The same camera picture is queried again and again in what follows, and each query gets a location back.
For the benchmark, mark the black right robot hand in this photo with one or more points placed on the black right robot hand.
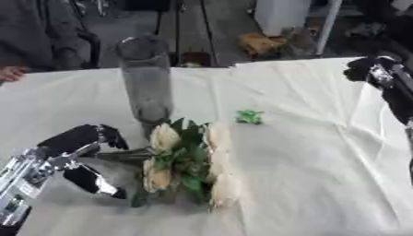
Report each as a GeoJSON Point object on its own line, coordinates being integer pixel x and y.
{"type": "Point", "coordinates": [395, 92]}

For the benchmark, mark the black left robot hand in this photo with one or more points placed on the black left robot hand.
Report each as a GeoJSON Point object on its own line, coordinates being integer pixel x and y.
{"type": "Point", "coordinates": [75, 138]}

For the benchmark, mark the white rose bouquet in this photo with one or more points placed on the white rose bouquet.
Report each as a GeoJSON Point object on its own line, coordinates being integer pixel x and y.
{"type": "Point", "coordinates": [183, 153]}

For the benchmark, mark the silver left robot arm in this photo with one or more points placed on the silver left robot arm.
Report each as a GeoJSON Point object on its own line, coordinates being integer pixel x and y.
{"type": "Point", "coordinates": [27, 181]}

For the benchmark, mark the clear glass cylinder vase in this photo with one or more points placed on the clear glass cylinder vase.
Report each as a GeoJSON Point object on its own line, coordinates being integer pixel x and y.
{"type": "Point", "coordinates": [145, 83]}

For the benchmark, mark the person's hand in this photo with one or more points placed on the person's hand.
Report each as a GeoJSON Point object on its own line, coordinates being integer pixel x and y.
{"type": "Point", "coordinates": [10, 73]}

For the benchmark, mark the white pole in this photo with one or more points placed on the white pole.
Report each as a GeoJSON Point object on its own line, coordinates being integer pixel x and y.
{"type": "Point", "coordinates": [327, 27]}

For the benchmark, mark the person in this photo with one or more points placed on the person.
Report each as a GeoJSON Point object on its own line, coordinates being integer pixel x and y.
{"type": "Point", "coordinates": [32, 27]}

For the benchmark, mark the white cabinet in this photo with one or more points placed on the white cabinet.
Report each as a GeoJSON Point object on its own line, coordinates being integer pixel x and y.
{"type": "Point", "coordinates": [281, 15]}

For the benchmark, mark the tan cardboard box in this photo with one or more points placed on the tan cardboard box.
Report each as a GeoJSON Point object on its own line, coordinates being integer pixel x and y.
{"type": "Point", "coordinates": [261, 44]}

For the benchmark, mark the dark red round object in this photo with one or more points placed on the dark red round object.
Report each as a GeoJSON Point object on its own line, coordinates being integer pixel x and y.
{"type": "Point", "coordinates": [195, 59]}

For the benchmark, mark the small green crumpled wrapper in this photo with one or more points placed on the small green crumpled wrapper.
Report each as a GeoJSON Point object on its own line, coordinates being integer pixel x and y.
{"type": "Point", "coordinates": [249, 117]}

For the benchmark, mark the black tripod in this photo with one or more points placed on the black tripod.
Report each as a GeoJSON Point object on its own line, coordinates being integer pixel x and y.
{"type": "Point", "coordinates": [180, 27]}

